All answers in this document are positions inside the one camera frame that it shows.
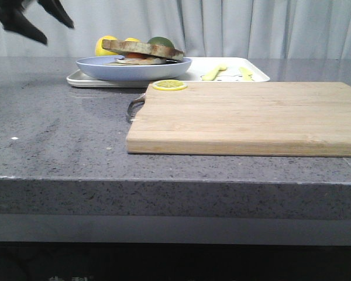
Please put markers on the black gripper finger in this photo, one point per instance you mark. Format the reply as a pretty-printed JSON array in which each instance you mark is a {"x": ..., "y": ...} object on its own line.
[
  {"x": 55, "y": 9},
  {"x": 13, "y": 20}
]

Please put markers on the light blue round plate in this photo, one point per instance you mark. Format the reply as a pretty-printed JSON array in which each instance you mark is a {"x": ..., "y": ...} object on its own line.
[{"x": 106, "y": 68}]

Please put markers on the bread slice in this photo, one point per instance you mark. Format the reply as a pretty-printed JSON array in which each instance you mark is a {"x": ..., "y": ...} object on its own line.
[
  {"x": 156, "y": 50},
  {"x": 128, "y": 62}
]

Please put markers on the fried egg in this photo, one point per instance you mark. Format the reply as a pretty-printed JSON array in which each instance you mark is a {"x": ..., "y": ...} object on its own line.
[{"x": 140, "y": 59}]

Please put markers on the white rectangular tray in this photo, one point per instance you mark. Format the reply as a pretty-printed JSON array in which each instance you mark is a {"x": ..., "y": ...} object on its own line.
[{"x": 199, "y": 67}]

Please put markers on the left yellow lemon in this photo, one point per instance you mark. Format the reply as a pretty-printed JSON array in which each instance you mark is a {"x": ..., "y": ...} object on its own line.
[{"x": 99, "y": 51}]

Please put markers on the yellow lemon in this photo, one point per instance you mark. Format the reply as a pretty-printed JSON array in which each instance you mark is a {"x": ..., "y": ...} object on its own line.
[
  {"x": 99, "y": 51},
  {"x": 132, "y": 39}
]

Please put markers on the right yellow lemon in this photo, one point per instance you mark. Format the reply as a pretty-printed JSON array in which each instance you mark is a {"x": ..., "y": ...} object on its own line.
[{"x": 132, "y": 39}]

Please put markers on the green lime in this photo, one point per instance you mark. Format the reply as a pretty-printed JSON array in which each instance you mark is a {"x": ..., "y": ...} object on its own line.
[{"x": 163, "y": 41}]

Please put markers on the lemon slice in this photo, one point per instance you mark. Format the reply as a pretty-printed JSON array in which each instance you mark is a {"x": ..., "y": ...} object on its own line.
[{"x": 169, "y": 85}]

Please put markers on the grey curtain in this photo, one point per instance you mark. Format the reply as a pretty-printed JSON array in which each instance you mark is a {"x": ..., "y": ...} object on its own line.
[{"x": 252, "y": 29}]

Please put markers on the yellow plastic knife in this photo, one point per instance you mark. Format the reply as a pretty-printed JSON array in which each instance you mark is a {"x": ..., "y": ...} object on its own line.
[{"x": 247, "y": 75}]

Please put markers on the wooden cutting board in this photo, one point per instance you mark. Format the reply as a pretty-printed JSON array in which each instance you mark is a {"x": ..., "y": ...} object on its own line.
[{"x": 254, "y": 119}]

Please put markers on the metal cutting board handle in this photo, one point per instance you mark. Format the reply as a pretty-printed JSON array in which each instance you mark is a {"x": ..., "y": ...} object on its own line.
[{"x": 134, "y": 107}]

